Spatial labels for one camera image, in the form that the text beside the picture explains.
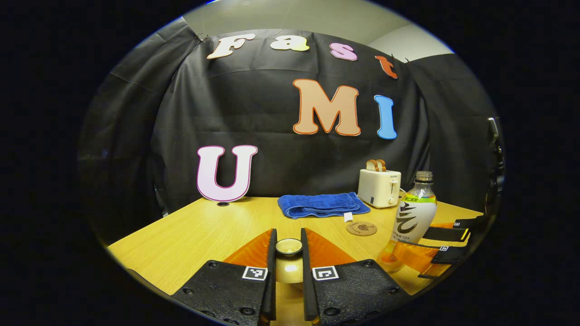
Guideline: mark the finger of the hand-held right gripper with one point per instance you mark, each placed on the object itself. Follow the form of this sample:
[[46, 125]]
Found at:
[[448, 254], [446, 234]]

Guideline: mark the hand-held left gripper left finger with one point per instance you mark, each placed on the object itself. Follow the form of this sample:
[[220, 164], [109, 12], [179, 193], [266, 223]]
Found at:
[[272, 280]]

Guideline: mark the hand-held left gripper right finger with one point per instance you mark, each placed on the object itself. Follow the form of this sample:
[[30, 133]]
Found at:
[[307, 285]]

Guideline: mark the water bottle with white label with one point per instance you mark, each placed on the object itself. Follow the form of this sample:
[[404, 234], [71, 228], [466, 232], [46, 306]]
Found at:
[[414, 213]]

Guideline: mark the round cork coaster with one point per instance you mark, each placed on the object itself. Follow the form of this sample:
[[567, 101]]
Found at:
[[361, 228]]

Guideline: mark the black tripod stand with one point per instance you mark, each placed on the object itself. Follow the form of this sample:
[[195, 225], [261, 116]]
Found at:
[[497, 172]]

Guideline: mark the blue towel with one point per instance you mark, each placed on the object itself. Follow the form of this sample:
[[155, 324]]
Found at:
[[317, 203]]

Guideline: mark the cream toaster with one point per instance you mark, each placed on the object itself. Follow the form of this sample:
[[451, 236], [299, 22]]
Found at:
[[376, 188]]

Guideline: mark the bread slice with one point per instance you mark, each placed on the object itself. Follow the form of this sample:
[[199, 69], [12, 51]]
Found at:
[[371, 165], [382, 165]]

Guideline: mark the black backdrop cloth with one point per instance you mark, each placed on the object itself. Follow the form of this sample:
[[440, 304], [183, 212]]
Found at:
[[272, 172]]

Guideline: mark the smartphone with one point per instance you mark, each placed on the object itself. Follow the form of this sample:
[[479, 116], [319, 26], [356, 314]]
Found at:
[[493, 126]]

